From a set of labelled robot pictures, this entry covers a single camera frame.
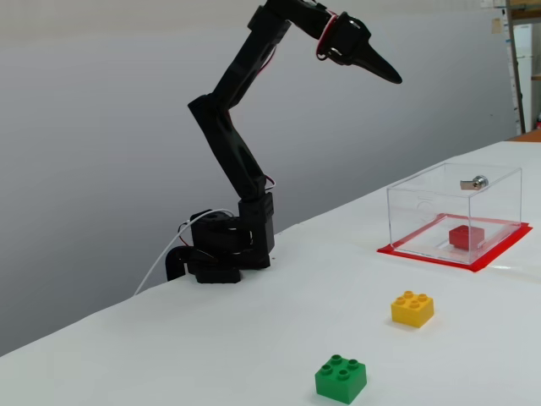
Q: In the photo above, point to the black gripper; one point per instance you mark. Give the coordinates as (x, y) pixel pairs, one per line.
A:
(363, 47)

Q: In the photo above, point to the red lego brick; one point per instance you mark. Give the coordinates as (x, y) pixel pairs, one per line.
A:
(465, 237)

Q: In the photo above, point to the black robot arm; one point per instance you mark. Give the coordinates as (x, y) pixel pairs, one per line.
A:
(228, 139)

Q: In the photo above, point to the silver metal box lock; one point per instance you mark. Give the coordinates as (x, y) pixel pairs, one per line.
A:
(477, 182)

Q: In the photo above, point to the transparent plastic box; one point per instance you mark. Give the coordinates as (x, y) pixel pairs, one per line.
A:
(431, 211)

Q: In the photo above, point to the yellow lego brick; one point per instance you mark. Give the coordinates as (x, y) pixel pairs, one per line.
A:
(412, 312)

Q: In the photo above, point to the green lego brick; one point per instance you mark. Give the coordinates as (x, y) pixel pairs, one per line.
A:
(340, 380)

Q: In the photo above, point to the beige paper label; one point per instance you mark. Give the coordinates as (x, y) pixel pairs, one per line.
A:
(497, 26)

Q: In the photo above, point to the white cabinet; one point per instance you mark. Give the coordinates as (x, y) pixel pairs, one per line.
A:
(525, 76)

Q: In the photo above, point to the black table clamp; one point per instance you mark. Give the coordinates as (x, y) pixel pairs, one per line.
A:
(173, 262)

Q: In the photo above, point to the wooden shelf post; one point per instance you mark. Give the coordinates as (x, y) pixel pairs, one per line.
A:
(515, 63)

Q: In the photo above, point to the red tape frame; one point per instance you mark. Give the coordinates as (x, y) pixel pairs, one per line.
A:
(498, 249)

